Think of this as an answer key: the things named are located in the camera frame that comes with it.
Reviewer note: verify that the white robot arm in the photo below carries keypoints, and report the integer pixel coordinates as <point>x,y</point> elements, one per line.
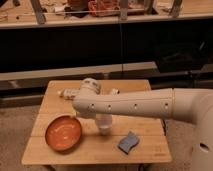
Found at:
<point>193,106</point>

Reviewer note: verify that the orange ceramic bowl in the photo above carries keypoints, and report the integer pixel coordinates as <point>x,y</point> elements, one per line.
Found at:
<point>63,133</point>

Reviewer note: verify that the white plastic bottle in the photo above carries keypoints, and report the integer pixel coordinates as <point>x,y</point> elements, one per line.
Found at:
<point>68,94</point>

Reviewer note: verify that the blue sponge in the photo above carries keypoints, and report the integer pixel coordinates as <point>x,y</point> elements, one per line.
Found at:
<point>128,142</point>

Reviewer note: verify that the wooden table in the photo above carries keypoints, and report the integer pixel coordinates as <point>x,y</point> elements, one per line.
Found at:
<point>93,148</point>

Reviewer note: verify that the orange clutter on shelf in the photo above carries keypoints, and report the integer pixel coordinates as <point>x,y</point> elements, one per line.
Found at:
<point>96,8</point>

